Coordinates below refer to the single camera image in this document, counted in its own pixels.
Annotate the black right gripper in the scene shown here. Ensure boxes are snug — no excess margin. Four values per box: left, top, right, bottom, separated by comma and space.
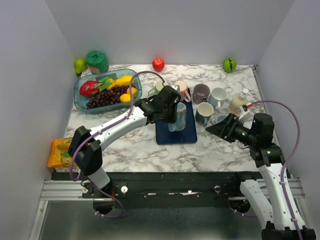
205, 112, 258, 145

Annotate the green mug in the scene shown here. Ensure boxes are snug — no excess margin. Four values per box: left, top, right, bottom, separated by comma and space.
148, 81, 164, 96

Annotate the grey blue faceted mug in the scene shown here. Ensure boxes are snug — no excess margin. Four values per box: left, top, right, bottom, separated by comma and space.
195, 102, 214, 127

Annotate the pink mug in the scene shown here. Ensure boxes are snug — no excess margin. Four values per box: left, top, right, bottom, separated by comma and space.
174, 80, 192, 103

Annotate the white light blue mug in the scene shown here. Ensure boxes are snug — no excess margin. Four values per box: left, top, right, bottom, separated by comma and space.
208, 87, 228, 109

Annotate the purple mug black handle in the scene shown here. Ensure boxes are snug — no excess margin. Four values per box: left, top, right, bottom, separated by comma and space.
192, 83, 210, 105

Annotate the pale grey footed mug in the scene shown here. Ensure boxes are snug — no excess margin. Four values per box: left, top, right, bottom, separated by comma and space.
209, 114, 228, 125

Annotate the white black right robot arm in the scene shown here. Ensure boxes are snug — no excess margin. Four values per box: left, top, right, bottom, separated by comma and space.
206, 113, 317, 240

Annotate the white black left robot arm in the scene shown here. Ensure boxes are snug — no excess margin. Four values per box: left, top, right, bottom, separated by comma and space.
68, 85, 181, 198

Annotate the dark blue tray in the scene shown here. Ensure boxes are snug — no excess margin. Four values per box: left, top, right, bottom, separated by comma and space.
155, 100, 197, 145

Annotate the cream soap pump bottle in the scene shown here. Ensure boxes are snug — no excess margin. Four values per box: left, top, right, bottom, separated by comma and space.
227, 88, 249, 117

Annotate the yellow lemon back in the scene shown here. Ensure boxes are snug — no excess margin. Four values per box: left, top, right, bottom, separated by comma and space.
126, 86, 138, 98

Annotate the yellow lemon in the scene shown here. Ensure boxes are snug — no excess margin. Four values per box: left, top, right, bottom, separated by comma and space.
119, 93, 132, 103
126, 86, 138, 98

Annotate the yellow lemon front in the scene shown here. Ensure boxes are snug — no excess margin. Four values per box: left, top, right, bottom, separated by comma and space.
119, 93, 132, 103

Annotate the red apple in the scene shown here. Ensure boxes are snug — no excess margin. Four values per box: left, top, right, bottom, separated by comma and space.
152, 57, 165, 72

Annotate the yellow mango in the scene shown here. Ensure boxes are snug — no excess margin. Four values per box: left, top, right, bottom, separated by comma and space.
115, 75, 132, 87

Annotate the dark red grapes bunch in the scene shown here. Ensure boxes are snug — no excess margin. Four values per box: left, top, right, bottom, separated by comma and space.
86, 86, 129, 109

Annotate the yellow green fruit in basket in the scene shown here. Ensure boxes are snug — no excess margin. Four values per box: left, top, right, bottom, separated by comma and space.
106, 78, 116, 90

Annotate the green lime ball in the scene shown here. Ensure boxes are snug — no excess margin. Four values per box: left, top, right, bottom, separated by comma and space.
223, 57, 237, 73

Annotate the teal plastic fruit basket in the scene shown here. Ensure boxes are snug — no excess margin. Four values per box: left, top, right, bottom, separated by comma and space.
73, 68, 136, 115

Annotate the pink dragon fruit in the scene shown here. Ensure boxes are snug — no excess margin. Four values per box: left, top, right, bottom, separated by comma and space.
79, 76, 111, 98

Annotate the green wrapped roll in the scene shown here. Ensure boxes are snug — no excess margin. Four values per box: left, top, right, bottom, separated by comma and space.
85, 50, 109, 74

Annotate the green pear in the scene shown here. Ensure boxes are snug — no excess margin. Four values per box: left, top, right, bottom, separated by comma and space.
74, 58, 87, 74

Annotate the orange snack bag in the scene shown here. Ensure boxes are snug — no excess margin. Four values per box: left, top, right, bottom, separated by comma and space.
47, 138, 72, 168

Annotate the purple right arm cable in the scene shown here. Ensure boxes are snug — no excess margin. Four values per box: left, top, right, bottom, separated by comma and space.
246, 100, 305, 240

